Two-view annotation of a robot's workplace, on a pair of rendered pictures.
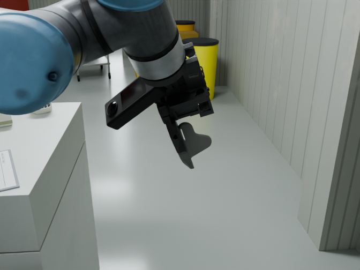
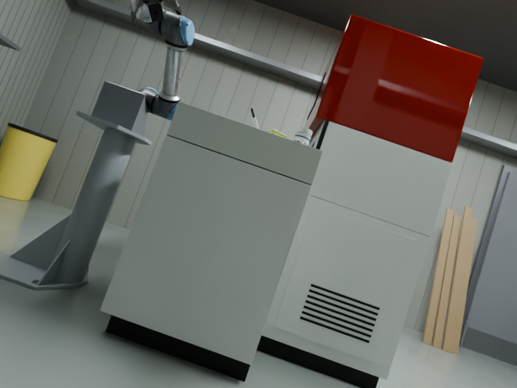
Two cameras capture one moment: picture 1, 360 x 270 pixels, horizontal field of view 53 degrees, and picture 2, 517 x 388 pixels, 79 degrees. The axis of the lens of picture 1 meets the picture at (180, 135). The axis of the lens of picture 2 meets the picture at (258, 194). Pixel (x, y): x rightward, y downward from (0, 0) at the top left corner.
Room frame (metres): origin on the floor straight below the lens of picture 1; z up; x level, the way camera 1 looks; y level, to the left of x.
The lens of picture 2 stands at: (1.19, -0.89, 0.63)
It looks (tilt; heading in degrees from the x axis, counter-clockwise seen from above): 4 degrees up; 95
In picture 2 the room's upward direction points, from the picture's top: 19 degrees clockwise
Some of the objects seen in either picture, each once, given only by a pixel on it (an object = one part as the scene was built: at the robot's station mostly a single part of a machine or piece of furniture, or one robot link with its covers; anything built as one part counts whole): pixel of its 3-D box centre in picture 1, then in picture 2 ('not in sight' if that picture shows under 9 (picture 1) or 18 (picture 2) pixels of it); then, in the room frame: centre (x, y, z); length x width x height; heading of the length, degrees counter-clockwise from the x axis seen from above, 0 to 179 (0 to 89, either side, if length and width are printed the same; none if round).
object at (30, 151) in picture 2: not in sight; (21, 163); (-1.50, 2.08, 0.35); 0.45 x 0.44 x 0.69; 95
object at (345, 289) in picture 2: not in sight; (322, 275); (1.55, 1.13, 0.41); 0.82 x 0.70 x 0.82; 94
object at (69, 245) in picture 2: not in sight; (75, 197); (0.15, 0.65, 0.41); 0.51 x 0.44 x 0.82; 5
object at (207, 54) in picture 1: (199, 69); not in sight; (4.48, -0.24, 0.36); 0.47 x 0.45 x 0.72; 5
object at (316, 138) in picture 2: not in sight; (302, 168); (1.21, 1.11, 1.02); 0.81 x 0.03 x 0.40; 94
